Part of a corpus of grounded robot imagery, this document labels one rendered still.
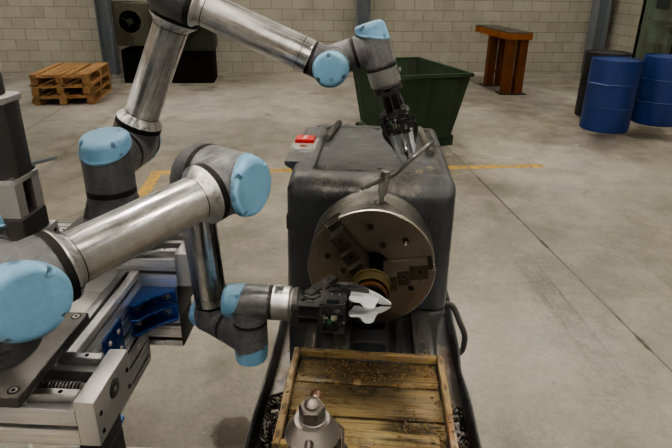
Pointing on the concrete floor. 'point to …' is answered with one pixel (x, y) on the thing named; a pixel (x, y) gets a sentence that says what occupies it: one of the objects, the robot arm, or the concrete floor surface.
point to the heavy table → (505, 58)
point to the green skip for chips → (419, 95)
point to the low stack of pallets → (70, 82)
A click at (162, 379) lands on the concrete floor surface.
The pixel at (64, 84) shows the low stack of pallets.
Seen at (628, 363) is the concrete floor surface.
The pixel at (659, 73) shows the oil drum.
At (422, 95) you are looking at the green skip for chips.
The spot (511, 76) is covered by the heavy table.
